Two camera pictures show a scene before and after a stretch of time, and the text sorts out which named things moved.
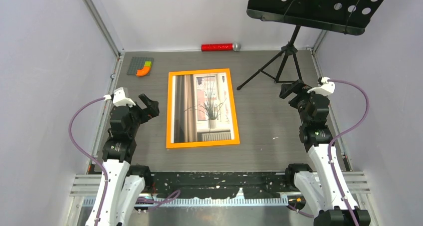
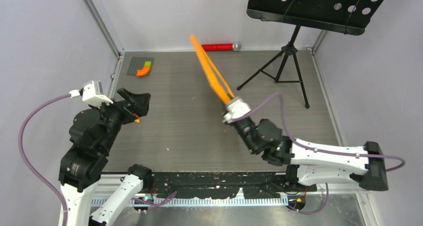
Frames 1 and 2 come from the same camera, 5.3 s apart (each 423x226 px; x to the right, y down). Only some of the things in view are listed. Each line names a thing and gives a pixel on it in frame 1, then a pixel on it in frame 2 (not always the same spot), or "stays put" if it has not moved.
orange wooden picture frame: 201,110 -> 215,75
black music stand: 346,9 stays put
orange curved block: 143,72 stays put
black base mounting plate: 215,184 stays put
